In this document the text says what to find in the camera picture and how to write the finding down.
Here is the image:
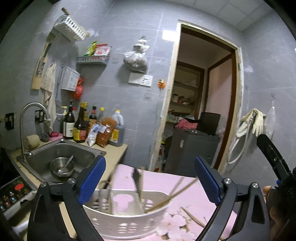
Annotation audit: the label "brown sauce bottle yellow label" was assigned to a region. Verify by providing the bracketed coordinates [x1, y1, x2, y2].
[73, 102, 88, 143]

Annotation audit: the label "metal spoon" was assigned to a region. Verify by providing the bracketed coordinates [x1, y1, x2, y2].
[132, 168, 142, 199]

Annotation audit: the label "orange wall hook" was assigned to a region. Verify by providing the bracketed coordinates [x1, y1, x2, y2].
[158, 79, 166, 89]

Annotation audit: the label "clear bottle yellow cap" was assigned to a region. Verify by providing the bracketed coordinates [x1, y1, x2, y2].
[97, 107, 105, 123]

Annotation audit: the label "hanging rubber gloves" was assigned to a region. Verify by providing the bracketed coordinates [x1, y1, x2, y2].
[236, 108, 264, 138]

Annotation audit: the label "white wall socket panel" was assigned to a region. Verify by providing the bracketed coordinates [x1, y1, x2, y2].
[128, 72, 153, 87]

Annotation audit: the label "white hose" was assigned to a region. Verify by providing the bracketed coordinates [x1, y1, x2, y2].
[226, 120, 253, 165]

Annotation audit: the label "induction cooker control panel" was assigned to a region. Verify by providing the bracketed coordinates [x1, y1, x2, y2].
[1, 176, 36, 220]

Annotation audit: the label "large oil jug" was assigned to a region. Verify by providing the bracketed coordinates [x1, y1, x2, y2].
[109, 109, 125, 147]

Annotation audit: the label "pink soap dish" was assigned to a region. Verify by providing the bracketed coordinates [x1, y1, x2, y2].
[49, 132, 63, 142]

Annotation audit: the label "black monitor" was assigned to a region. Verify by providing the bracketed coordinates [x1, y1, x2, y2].
[197, 112, 221, 136]

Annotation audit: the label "black cabinet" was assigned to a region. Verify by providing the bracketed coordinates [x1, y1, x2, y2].
[164, 128, 219, 177]

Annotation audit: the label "dark wine bottle white label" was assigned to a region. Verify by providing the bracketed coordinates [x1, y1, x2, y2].
[63, 101, 75, 140]

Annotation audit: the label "red plastic bag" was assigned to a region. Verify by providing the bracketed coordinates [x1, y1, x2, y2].
[73, 77, 83, 100]

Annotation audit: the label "chrome faucet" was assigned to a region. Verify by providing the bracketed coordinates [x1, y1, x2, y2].
[20, 101, 50, 161]

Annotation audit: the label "clear hanging plastic bag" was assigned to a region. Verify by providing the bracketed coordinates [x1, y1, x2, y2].
[263, 101, 276, 139]

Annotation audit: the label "white hanging basket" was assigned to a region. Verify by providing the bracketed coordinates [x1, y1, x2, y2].
[61, 66, 80, 92]

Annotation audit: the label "red cloth on cabinet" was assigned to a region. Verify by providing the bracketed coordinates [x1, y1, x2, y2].
[175, 118, 198, 130]

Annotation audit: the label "beige sponge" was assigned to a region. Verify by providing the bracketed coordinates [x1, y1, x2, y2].
[23, 135, 40, 150]

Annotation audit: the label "steel bowl in sink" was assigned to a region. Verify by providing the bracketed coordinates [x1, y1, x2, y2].
[50, 156, 75, 178]

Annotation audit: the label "right hand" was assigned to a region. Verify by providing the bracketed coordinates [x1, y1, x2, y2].
[263, 186, 287, 240]

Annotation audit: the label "orange spice bag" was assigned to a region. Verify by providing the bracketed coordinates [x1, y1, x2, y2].
[96, 117, 117, 148]

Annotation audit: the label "spoon in steel bowl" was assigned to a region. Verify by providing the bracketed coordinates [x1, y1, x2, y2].
[58, 155, 74, 175]

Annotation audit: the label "grey wall shelf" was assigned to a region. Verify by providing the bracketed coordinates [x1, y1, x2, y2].
[76, 56, 109, 65]

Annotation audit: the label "hanging dish towel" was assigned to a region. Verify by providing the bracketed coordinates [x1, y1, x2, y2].
[41, 62, 57, 133]

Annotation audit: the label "door frame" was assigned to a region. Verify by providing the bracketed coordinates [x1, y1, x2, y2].
[148, 20, 244, 174]

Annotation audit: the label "soy sauce bottle red cap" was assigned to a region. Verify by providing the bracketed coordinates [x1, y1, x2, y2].
[88, 106, 97, 132]

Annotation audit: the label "white seasoning packet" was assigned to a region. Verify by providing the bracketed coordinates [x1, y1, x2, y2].
[86, 123, 107, 147]

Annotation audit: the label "snack packets on shelf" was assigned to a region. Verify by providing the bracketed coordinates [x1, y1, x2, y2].
[83, 41, 112, 56]

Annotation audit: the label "white plastic utensil holder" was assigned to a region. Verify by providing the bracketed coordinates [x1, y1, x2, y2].
[83, 189, 171, 240]

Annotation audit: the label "wooden cutting board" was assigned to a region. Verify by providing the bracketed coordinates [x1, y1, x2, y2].
[31, 32, 55, 90]

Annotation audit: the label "pink floral table cloth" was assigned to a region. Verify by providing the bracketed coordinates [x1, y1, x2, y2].
[104, 164, 239, 241]

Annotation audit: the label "stainless steel sink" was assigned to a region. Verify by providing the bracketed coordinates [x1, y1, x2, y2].
[17, 139, 106, 184]

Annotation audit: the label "black wall socket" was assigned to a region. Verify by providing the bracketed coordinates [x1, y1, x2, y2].
[5, 113, 15, 131]

